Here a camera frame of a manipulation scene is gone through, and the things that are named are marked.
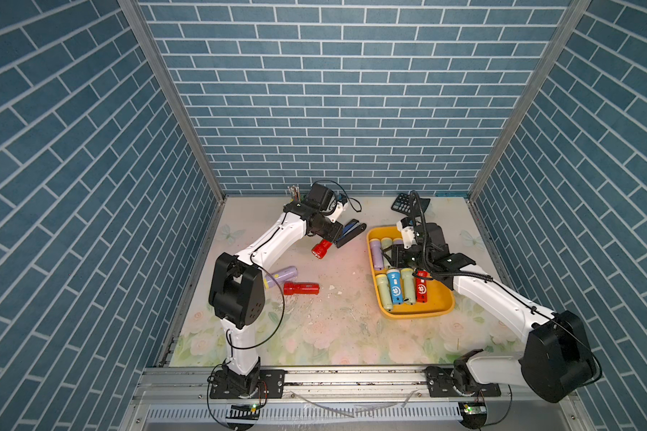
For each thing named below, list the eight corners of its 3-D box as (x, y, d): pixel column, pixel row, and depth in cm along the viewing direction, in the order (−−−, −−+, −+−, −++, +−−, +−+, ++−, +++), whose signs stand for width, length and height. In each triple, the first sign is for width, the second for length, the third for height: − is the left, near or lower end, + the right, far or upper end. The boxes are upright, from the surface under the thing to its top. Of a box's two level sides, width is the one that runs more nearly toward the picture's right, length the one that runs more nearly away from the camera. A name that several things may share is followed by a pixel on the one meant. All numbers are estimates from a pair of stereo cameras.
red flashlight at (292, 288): (284, 295, 93) (282, 289, 90) (285, 287, 95) (284, 281, 92) (320, 295, 93) (319, 289, 90) (320, 287, 95) (320, 281, 92)
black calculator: (391, 208, 118) (391, 205, 116) (396, 193, 124) (396, 190, 122) (425, 218, 115) (426, 214, 113) (428, 202, 121) (430, 199, 119)
